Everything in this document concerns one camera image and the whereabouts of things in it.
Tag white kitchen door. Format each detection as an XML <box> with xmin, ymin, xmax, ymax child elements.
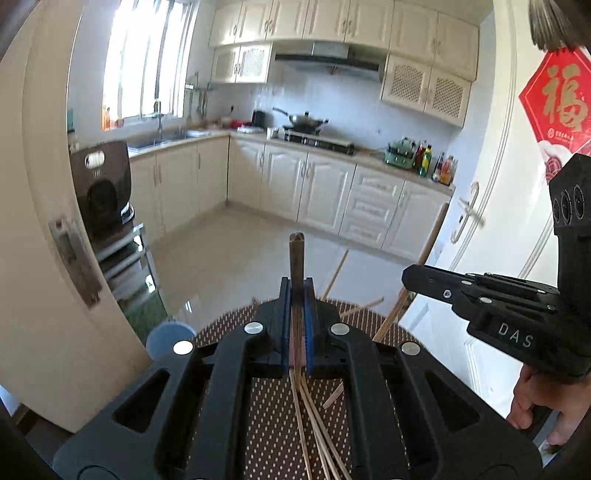
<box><xmin>401</xmin><ymin>1</ymin><xmax>564</xmax><ymax>416</ymax></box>

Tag kitchen window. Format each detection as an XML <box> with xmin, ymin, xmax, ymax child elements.
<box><xmin>101</xmin><ymin>1</ymin><xmax>198</xmax><ymax>131</ymax></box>

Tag person's right hand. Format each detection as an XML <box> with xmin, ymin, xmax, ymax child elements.
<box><xmin>507</xmin><ymin>365</ymin><xmax>591</xmax><ymax>446</ymax></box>

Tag brown polka dot tablecloth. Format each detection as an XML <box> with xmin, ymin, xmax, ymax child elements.
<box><xmin>184</xmin><ymin>298</ymin><xmax>426</xmax><ymax>480</ymax></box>

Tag dark sauce bottle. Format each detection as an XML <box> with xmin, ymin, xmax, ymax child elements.
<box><xmin>432</xmin><ymin>152</ymin><xmax>445</xmax><ymax>182</ymax></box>

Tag orange sauce bottle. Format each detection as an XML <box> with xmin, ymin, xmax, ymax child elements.
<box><xmin>439</xmin><ymin>155</ymin><xmax>455</xmax><ymax>186</ymax></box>

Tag cream lower cabinets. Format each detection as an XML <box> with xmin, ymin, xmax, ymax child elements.
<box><xmin>129</xmin><ymin>131</ymin><xmax>454</xmax><ymax>261</ymax></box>

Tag cream cabinets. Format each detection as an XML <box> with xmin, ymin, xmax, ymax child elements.
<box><xmin>129</xmin><ymin>131</ymin><xmax>454</xmax><ymax>261</ymax></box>
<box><xmin>209</xmin><ymin>1</ymin><xmax>492</xmax><ymax>127</ymax></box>

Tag yellow green bottle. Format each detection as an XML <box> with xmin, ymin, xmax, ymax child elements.
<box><xmin>419</xmin><ymin>145</ymin><xmax>433</xmax><ymax>178</ymax></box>

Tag green electric cooker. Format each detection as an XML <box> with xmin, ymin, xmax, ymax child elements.
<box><xmin>384</xmin><ymin>137</ymin><xmax>417</xmax><ymax>170</ymax></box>

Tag metal storage rack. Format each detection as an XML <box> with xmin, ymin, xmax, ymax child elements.
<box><xmin>92</xmin><ymin>223</ymin><xmax>168</xmax><ymax>344</ymax></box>

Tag black gas stove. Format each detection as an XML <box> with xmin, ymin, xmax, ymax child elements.
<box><xmin>281</xmin><ymin>130</ymin><xmax>356</xmax><ymax>156</ymax></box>

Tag door strike plate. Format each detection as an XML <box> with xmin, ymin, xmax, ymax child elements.
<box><xmin>48</xmin><ymin>218</ymin><xmax>102</xmax><ymax>308</ymax></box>

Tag red fu door decoration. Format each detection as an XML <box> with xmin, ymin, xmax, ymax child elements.
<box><xmin>519</xmin><ymin>49</ymin><xmax>590</xmax><ymax>181</ymax></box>

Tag black wok with lid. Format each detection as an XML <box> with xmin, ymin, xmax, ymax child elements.
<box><xmin>273</xmin><ymin>107</ymin><xmax>329</xmax><ymax>131</ymax></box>

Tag cream upper cabinets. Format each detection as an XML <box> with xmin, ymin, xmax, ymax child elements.
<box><xmin>209</xmin><ymin>1</ymin><xmax>492</xmax><ymax>127</ymax></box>

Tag range hood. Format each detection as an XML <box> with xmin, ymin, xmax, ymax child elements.
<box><xmin>273</xmin><ymin>40</ymin><xmax>388</xmax><ymax>82</ymax></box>

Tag black electric kettle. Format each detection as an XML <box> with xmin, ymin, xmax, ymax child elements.
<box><xmin>250</xmin><ymin>109</ymin><xmax>266</xmax><ymax>129</ymax></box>

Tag stainless steel sink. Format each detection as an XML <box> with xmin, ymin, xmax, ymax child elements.
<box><xmin>126</xmin><ymin>130</ymin><xmax>211</xmax><ymax>151</ymax></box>

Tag red container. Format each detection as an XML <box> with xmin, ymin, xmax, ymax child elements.
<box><xmin>230</xmin><ymin>121</ymin><xmax>252</xmax><ymax>131</ymax></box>

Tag chrome sink faucet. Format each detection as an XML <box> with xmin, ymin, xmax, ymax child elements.
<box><xmin>153</xmin><ymin>99</ymin><xmax>163</xmax><ymax>142</ymax></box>

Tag silver door handle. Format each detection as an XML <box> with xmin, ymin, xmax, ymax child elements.
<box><xmin>450</xmin><ymin>181</ymin><xmax>485</xmax><ymax>244</ymax></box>

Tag wall utensil rack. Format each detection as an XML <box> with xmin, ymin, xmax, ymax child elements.
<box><xmin>184</xmin><ymin>71</ymin><xmax>211</xmax><ymax>92</ymax></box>

